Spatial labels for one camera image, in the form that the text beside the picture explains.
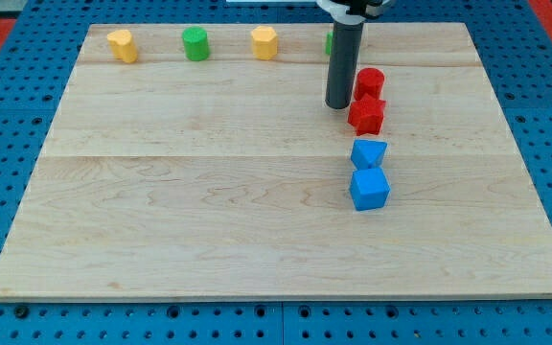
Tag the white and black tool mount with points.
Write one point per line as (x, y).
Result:
(354, 11)

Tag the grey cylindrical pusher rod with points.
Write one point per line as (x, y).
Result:
(343, 64)

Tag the red star block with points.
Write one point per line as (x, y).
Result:
(366, 115)

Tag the wooden board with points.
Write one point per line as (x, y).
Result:
(167, 180)

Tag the green block behind pusher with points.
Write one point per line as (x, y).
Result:
(328, 43)

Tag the red cylinder block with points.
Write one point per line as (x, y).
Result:
(369, 82)

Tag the yellow hexagon block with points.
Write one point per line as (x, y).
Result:
(264, 42)

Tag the blue triangle block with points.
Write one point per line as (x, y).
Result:
(368, 154)

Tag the blue cube block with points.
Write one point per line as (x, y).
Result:
(369, 189)

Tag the green cylinder block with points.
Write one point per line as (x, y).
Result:
(195, 42)

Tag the yellow heart block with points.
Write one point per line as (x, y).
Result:
(122, 45)

